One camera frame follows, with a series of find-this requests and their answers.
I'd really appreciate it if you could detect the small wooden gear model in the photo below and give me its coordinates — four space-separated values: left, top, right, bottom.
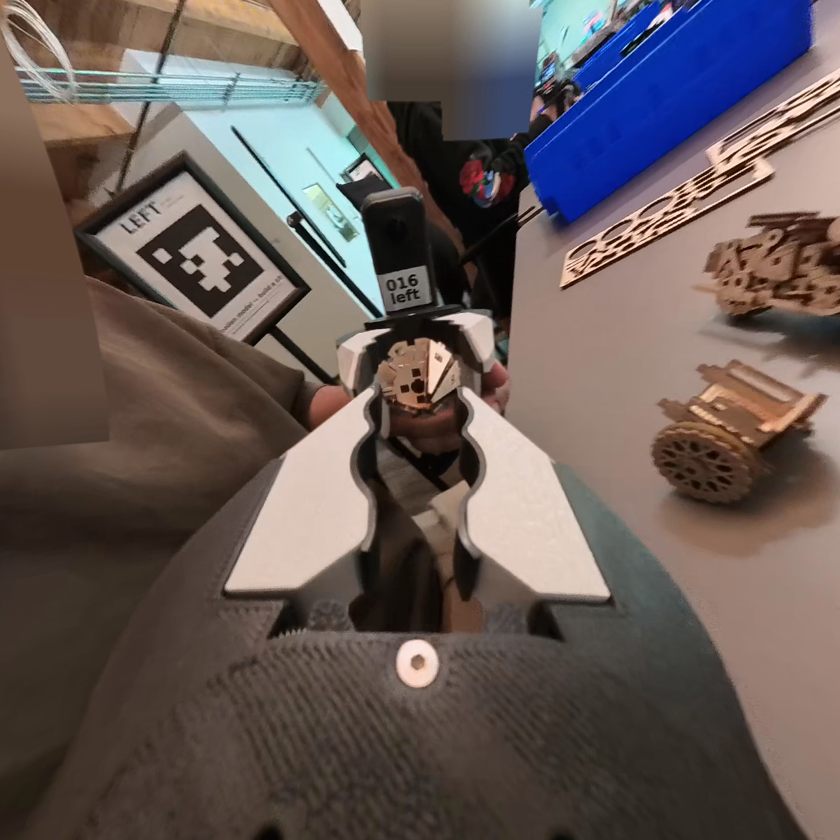
376 340 464 409

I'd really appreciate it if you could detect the framed wall sign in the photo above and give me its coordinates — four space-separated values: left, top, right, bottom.
341 154 389 193

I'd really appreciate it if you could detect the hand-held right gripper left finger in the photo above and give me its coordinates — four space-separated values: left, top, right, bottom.
223 390 383 611

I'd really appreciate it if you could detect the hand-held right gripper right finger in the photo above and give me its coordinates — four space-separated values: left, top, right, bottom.
458 392 615 606

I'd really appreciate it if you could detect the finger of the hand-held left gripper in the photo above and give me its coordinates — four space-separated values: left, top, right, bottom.
451 312 497 389
336 330 389 399

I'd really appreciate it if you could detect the long wooden cutout sheet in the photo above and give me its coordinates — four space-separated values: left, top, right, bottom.
560 154 777 290

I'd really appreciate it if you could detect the person's left hand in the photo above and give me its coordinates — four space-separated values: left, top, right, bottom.
392 364 511 455

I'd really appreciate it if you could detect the black door handle bar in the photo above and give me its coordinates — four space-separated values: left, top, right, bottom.
231 126 349 267

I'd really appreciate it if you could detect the grey desk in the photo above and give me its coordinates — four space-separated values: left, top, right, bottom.
508 49 840 840

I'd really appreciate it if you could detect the blue plastic bin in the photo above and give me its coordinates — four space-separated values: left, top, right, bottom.
525 0 815 225

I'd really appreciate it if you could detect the metal cable tray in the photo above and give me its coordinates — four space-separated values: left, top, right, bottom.
16 64 326 107

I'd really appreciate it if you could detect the wide wooden cutout sheet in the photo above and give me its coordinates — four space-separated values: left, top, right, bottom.
705 85 840 173

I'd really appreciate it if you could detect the wooden wheeled cart model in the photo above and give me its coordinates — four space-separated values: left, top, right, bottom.
651 363 828 505

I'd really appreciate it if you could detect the wooden motorcycle model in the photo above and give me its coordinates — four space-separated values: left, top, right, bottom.
703 211 840 317

